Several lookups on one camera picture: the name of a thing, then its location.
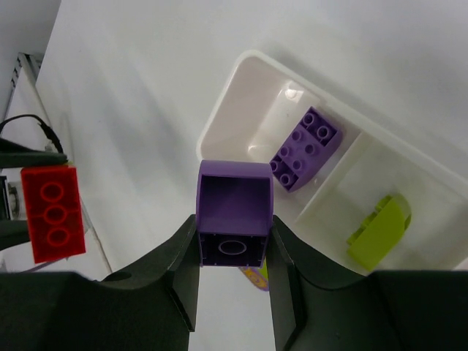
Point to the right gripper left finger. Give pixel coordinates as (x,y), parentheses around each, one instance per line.
(149,305)

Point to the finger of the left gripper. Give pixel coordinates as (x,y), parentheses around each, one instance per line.
(13,233)
(14,155)

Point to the purple patterned curved lego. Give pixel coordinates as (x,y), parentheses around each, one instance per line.
(311,143)

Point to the purple patterned lego base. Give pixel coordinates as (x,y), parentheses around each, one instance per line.
(258,276)

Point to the red lego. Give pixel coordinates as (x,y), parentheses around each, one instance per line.
(53,212)

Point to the purple rounded lego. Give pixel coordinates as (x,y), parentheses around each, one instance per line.
(234,212)

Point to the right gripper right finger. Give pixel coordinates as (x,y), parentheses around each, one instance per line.
(318,304)

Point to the white three-compartment tray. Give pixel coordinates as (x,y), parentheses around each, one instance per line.
(260,104)

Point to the green curved lego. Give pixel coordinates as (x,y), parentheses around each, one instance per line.
(380,231)

